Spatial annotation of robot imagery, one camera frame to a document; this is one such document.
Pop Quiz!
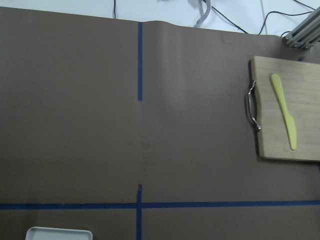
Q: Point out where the aluminium frame post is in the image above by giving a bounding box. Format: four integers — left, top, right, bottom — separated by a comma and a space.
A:
283, 7, 320, 50

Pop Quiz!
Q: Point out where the metal cutting board handle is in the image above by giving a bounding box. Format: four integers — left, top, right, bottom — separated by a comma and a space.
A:
246, 80, 262, 132

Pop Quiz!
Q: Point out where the white rectangular tray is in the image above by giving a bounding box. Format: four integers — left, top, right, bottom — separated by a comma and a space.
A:
25, 226, 93, 240

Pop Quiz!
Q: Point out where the black floor cable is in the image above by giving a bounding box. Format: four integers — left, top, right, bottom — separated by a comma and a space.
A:
211, 0, 316, 35

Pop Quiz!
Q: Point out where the yellow plastic knife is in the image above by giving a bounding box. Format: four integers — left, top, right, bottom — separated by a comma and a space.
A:
270, 73, 298, 151

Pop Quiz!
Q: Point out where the wooden cutting board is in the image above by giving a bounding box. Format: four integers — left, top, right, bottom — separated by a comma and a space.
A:
250, 56, 320, 162

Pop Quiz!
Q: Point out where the grey curved plastic part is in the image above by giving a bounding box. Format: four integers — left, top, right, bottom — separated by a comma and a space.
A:
187, 0, 212, 28

